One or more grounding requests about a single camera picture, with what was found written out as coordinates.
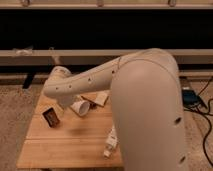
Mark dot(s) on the long white rail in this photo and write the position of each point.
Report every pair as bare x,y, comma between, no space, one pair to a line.
92,57

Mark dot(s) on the wooden table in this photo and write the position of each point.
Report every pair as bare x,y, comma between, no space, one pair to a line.
77,142

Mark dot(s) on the dark brown oval object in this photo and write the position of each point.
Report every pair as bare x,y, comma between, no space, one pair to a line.
93,105

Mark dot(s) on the brown rectangular eraser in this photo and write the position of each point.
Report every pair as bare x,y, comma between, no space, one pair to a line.
51,117

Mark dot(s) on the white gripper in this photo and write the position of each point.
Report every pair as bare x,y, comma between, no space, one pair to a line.
66,101

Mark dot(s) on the beige wedge block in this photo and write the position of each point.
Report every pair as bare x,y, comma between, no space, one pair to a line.
99,98

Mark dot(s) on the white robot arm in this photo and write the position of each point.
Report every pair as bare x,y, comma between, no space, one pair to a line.
146,104

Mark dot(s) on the dark blue power adapter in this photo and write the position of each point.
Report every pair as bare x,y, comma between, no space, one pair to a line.
190,98

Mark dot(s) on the white tube bottle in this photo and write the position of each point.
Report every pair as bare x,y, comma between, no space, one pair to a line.
111,143

